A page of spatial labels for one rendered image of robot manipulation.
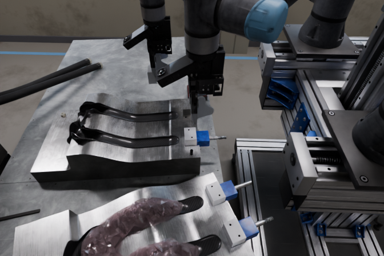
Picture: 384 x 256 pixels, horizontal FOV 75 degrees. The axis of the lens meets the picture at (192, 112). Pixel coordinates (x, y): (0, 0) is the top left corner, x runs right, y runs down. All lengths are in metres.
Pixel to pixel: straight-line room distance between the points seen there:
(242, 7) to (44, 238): 0.63
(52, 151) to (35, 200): 0.15
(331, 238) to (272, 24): 1.21
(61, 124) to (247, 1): 0.74
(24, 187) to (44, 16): 2.59
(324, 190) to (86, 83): 1.00
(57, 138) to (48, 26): 2.53
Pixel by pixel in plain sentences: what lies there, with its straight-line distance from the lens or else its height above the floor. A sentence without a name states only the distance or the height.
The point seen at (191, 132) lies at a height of 0.92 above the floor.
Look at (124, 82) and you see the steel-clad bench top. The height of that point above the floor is 0.80.
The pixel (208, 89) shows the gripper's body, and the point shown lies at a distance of 0.61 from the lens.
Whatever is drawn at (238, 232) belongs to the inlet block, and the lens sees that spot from 0.67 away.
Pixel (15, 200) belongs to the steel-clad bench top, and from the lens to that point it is 0.93.
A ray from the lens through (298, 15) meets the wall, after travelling 3.01.
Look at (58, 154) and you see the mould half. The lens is 0.89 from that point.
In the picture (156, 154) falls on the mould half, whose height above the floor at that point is 0.89.
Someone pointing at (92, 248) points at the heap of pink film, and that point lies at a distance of 0.67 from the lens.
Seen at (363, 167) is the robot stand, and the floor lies 1.04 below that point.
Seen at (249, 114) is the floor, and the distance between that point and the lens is 2.17.
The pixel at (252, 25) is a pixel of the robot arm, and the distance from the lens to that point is 0.45.
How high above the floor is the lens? 1.50
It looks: 45 degrees down
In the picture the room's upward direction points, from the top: straight up
